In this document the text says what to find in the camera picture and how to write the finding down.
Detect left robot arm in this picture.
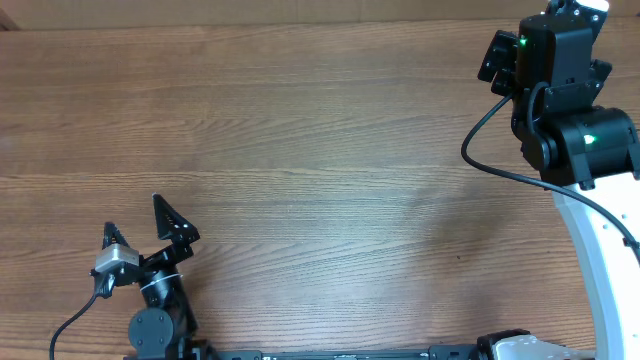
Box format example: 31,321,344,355
92,193,206,359

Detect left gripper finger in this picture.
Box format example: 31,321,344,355
152,193,200,245
102,222,129,249

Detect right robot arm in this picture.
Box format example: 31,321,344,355
478,10,639,359

